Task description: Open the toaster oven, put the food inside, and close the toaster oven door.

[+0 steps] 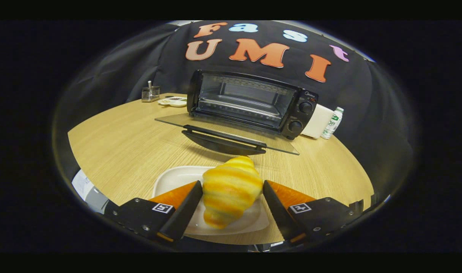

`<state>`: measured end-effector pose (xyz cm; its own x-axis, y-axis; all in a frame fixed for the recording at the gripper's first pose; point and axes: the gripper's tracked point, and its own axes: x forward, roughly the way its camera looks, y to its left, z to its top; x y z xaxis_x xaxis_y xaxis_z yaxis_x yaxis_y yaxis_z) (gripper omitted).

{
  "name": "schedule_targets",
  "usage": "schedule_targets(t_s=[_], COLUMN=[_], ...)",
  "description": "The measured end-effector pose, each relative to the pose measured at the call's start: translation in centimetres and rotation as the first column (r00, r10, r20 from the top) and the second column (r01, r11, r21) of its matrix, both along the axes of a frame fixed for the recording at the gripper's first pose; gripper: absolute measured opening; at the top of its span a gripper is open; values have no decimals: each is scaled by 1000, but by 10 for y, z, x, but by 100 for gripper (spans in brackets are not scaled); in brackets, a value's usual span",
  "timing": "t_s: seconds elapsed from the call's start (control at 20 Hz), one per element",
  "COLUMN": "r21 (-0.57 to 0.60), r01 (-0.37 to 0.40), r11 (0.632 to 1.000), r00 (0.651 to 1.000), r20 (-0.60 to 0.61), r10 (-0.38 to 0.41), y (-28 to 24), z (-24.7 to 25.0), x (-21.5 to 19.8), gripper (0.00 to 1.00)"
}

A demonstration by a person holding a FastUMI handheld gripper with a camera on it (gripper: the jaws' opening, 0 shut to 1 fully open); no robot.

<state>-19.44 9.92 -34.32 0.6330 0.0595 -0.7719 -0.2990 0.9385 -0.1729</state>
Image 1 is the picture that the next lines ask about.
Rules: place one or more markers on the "black backdrop cloth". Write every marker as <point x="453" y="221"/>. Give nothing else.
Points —
<point x="352" y="87"/>

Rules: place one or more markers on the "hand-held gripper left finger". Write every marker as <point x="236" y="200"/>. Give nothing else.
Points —
<point x="183" y="214"/>

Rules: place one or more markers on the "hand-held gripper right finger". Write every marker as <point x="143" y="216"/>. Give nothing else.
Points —
<point x="278" y="212"/>

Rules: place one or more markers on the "black toaster oven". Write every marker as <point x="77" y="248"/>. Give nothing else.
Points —
<point x="307" y="113"/>

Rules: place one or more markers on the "small white dish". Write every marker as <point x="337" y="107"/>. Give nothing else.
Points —
<point x="174" y="102"/>

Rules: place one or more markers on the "white rectangular plate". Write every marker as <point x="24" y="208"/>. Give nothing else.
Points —
<point x="174" y="180"/>

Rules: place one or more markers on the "yellow croissant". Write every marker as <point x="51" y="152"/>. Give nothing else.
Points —
<point x="231" y="189"/>

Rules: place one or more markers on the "white paper sheet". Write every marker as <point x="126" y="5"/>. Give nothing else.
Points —
<point x="82" y="184"/>

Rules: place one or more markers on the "green label plastic bottle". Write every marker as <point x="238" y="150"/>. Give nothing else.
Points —
<point x="332" y="125"/>

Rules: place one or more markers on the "white box appliance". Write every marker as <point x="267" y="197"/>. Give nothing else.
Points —
<point x="317" y="121"/>

